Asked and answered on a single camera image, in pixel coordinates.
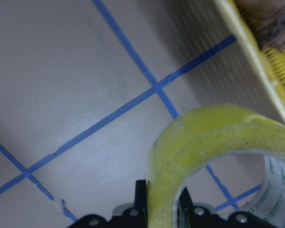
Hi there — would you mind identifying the yellow tape roll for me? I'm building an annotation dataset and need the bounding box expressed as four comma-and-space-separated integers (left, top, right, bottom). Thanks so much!
147, 104, 285, 228

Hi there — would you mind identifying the yellow plastic basket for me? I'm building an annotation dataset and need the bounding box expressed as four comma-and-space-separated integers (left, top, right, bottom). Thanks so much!
214, 0, 285, 123

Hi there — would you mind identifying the brown toy dinosaur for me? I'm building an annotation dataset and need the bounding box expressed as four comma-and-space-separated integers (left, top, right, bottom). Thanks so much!
235, 0, 285, 52

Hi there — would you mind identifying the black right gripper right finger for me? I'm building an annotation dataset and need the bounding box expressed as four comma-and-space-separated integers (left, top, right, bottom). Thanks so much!
177, 187, 193, 221

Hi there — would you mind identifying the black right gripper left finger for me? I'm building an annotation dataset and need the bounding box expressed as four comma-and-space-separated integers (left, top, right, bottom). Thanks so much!
134, 180, 148, 215

